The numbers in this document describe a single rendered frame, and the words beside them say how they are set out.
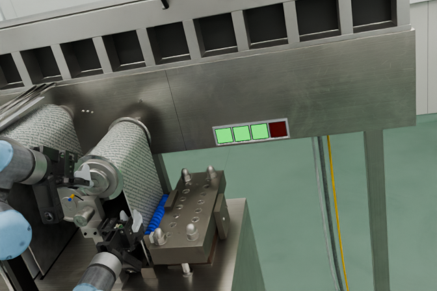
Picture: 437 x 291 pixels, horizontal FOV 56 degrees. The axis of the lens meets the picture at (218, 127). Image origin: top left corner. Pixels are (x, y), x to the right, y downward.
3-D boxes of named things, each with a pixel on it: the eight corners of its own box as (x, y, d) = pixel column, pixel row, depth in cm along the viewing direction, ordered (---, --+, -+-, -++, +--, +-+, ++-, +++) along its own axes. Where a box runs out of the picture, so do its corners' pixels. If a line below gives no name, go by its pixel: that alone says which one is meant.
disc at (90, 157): (82, 202, 117) (64, 158, 112) (83, 201, 118) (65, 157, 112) (129, 199, 114) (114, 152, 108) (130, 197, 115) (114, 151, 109)
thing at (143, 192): (140, 241, 121) (122, 189, 114) (162, 195, 142) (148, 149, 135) (142, 241, 121) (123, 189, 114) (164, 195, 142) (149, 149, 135)
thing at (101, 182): (109, 195, 112) (84, 193, 113) (112, 191, 114) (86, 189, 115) (105, 171, 109) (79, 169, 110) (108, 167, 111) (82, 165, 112)
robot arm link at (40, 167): (34, 180, 85) (1, 184, 87) (48, 183, 90) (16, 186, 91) (37, 145, 87) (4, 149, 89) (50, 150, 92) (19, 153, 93)
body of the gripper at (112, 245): (132, 214, 109) (116, 245, 99) (142, 240, 113) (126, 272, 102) (106, 216, 111) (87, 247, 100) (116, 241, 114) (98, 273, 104)
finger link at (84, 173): (102, 165, 110) (78, 160, 102) (101, 188, 109) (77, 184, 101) (93, 167, 112) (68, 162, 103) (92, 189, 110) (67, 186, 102)
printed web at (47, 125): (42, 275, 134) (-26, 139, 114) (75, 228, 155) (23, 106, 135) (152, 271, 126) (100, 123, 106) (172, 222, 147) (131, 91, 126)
